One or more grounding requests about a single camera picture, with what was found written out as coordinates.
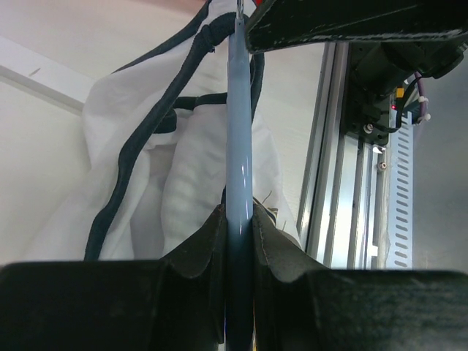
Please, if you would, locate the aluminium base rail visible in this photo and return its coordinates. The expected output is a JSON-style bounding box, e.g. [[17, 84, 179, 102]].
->
[[297, 43, 383, 269]]

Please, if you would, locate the light blue hanger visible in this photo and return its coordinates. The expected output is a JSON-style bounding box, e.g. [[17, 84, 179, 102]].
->
[[225, 1, 254, 350]]

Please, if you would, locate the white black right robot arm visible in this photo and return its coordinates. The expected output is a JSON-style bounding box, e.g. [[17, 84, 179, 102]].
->
[[246, 1, 467, 146]]

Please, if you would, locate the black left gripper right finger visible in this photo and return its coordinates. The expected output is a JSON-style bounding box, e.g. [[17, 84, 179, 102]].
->
[[252, 205, 467, 350]]

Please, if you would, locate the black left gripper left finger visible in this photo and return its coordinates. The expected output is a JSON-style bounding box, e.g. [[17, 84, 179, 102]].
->
[[1, 205, 227, 350]]

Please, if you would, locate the white printed tank top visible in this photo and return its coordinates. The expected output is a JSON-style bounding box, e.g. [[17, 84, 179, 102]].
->
[[31, 0, 304, 261]]

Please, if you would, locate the perforated light blue cable duct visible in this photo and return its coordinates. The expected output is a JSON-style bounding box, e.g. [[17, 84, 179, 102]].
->
[[385, 113, 414, 269]]

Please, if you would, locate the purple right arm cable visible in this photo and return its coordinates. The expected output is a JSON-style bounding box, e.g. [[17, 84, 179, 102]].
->
[[412, 71, 431, 127]]

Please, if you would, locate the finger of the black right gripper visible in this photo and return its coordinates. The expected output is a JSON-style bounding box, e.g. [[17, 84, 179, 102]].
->
[[245, 0, 467, 53]]

